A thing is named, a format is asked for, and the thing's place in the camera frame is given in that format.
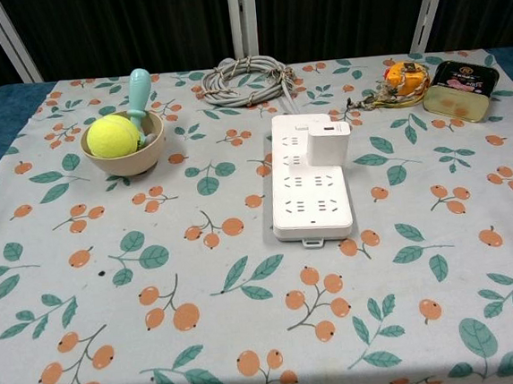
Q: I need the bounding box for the white power strip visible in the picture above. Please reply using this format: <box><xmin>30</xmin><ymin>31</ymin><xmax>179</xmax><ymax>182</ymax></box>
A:
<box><xmin>262</xmin><ymin>108</ymin><xmax>363</xmax><ymax>252</ymax></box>

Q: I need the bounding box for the white charger block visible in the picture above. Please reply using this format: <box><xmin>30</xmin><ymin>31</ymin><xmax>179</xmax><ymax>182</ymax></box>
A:
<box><xmin>304</xmin><ymin>124</ymin><xmax>354</xmax><ymax>173</ymax></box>

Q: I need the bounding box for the floral printed tablecloth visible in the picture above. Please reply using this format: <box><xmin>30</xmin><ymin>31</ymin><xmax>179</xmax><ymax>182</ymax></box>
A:
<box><xmin>0</xmin><ymin>39</ymin><xmax>513</xmax><ymax>384</ymax></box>

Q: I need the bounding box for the beige bowl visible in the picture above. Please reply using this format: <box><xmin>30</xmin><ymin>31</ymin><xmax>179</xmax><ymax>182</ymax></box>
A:
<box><xmin>77</xmin><ymin>107</ymin><xmax>169</xmax><ymax>180</ymax></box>

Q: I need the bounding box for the yellow tennis ball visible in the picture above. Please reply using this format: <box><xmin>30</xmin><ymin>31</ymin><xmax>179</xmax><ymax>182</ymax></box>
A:
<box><xmin>85</xmin><ymin>113</ymin><xmax>142</xmax><ymax>161</ymax></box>

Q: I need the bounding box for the black rectangular tin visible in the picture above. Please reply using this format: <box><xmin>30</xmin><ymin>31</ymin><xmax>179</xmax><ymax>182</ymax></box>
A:
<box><xmin>420</xmin><ymin>56</ymin><xmax>503</xmax><ymax>128</ymax></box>

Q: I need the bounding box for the grey cable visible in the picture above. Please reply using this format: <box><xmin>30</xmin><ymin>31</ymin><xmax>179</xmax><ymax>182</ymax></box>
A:
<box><xmin>198</xmin><ymin>51</ymin><xmax>301</xmax><ymax>122</ymax></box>

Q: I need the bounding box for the mint green handled tool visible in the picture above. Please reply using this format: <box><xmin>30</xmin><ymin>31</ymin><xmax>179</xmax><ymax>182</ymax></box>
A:
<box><xmin>123</xmin><ymin>66</ymin><xmax>158</xmax><ymax>149</ymax></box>

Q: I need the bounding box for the white metal frame post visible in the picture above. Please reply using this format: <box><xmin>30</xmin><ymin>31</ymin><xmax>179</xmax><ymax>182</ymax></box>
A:
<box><xmin>227</xmin><ymin>0</ymin><xmax>263</xmax><ymax>65</ymax></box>
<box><xmin>0</xmin><ymin>0</ymin><xmax>45</xmax><ymax>87</ymax></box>
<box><xmin>405</xmin><ymin>0</ymin><xmax>461</xmax><ymax>55</ymax></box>

